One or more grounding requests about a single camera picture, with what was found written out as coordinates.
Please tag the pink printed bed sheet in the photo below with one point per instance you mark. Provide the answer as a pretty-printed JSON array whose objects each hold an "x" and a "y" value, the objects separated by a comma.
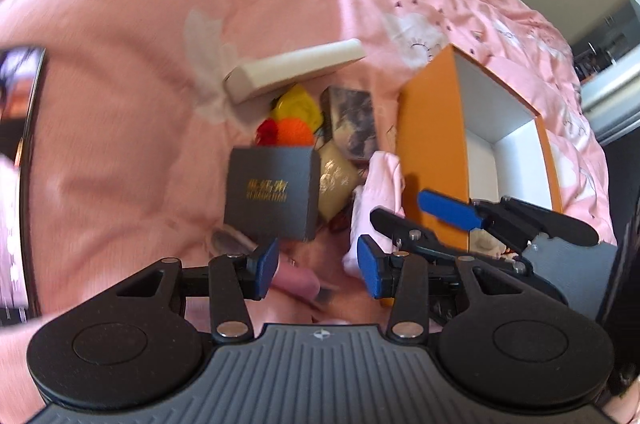
[{"x": 125, "y": 54}]

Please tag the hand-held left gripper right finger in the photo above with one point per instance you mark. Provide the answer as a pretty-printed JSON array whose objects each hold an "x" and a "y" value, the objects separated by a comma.
[{"x": 370, "y": 269}]

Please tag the yellow rounded object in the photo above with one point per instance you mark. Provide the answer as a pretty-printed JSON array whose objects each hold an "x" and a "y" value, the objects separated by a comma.
[{"x": 297, "y": 104}]

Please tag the pink tube dark cap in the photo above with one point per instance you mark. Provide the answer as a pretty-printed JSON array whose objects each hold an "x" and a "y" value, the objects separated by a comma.
[{"x": 295, "y": 281}]

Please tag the white furniture ledge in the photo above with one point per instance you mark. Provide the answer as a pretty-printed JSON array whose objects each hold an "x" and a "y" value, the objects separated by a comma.
[{"x": 615, "y": 89}]

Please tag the marble print tin box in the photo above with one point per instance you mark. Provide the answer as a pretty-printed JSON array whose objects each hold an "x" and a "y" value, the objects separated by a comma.
[{"x": 350, "y": 124}]

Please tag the dark grey box gold print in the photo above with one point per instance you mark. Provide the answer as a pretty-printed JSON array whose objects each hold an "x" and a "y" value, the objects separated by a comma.
[{"x": 270, "y": 194}]

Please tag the crocheted orange with red flower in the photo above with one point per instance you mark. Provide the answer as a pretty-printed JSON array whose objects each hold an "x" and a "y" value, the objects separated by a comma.
[{"x": 292, "y": 131}]

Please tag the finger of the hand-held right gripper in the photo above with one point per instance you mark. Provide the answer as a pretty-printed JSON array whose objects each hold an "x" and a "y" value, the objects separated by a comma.
[
  {"x": 400, "y": 229},
  {"x": 450, "y": 209}
]

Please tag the gold foil packet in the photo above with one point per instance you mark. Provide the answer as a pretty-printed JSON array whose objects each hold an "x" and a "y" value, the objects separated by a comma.
[{"x": 335, "y": 184}]

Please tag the orange box white inside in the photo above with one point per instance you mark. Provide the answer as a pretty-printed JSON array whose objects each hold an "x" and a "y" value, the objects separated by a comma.
[{"x": 430, "y": 129}]

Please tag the white power bank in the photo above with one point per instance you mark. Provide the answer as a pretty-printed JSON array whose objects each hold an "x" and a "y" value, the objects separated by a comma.
[{"x": 290, "y": 64}]

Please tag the pale pink cloth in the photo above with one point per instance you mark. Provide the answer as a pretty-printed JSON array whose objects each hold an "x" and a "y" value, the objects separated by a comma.
[{"x": 380, "y": 184}]

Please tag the black framed screen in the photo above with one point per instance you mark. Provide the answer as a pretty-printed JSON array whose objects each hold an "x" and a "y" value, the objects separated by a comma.
[{"x": 15, "y": 104}]

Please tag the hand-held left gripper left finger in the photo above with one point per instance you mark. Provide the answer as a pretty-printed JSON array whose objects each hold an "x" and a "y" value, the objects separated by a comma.
[{"x": 265, "y": 269}]

